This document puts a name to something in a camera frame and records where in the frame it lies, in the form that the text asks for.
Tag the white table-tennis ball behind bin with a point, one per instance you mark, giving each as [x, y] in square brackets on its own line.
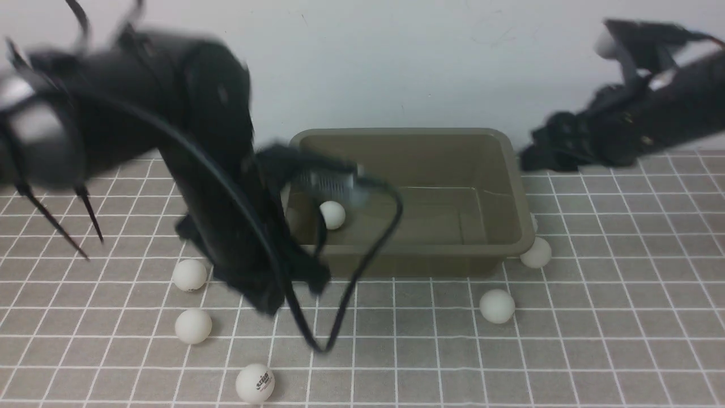
[534, 221]

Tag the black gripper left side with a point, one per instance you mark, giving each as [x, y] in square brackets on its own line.
[253, 277]

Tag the olive green plastic bin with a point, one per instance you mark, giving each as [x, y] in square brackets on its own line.
[465, 209]

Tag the grey checked tablecloth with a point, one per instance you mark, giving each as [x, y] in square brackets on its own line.
[629, 311]

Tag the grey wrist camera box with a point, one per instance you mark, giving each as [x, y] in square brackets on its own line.
[332, 185]

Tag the white printed table-tennis ball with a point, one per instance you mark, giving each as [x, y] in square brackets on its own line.
[255, 383]

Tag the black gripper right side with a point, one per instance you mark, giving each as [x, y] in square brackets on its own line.
[564, 144]

